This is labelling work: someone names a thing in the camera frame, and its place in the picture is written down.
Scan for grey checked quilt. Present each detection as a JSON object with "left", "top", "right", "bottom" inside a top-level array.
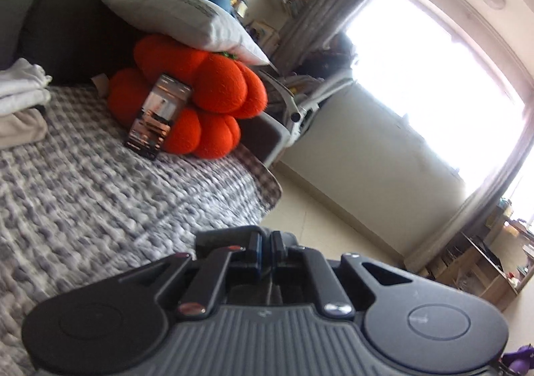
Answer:
[{"left": 0, "top": 84, "right": 283, "bottom": 376}]

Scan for dark grey sofa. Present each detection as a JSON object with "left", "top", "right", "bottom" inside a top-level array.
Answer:
[{"left": 0, "top": 0, "right": 289, "bottom": 160}]

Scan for white pillow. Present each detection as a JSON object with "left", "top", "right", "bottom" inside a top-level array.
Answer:
[{"left": 100, "top": 0, "right": 271, "bottom": 67}]

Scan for orange tomato plush cushion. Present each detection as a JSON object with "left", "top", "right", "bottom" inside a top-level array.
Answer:
[{"left": 107, "top": 35, "right": 268, "bottom": 160}]

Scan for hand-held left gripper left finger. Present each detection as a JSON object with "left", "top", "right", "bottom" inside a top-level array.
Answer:
[{"left": 119, "top": 225, "right": 264, "bottom": 317}]

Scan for purple object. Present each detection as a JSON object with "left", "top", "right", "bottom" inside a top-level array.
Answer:
[{"left": 500, "top": 343, "right": 534, "bottom": 375}]

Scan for grey curtain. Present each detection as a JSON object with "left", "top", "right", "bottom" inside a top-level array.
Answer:
[
  {"left": 404, "top": 107, "right": 534, "bottom": 273},
  {"left": 273, "top": 0, "right": 403, "bottom": 73}
]

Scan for folded white clothes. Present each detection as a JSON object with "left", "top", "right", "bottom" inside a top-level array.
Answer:
[{"left": 0, "top": 58, "right": 53, "bottom": 116}]

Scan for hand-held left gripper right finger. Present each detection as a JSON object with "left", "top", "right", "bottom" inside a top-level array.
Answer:
[{"left": 269, "top": 230, "right": 423, "bottom": 321}]

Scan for black smartphone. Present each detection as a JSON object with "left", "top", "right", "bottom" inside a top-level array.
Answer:
[{"left": 124, "top": 73, "right": 193, "bottom": 162}]

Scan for wooden shelf unit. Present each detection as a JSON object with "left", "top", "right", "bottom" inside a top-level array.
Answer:
[{"left": 426, "top": 201, "right": 534, "bottom": 313}]

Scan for white office chair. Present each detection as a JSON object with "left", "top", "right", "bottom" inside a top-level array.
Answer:
[{"left": 259, "top": 32, "right": 360, "bottom": 164}]

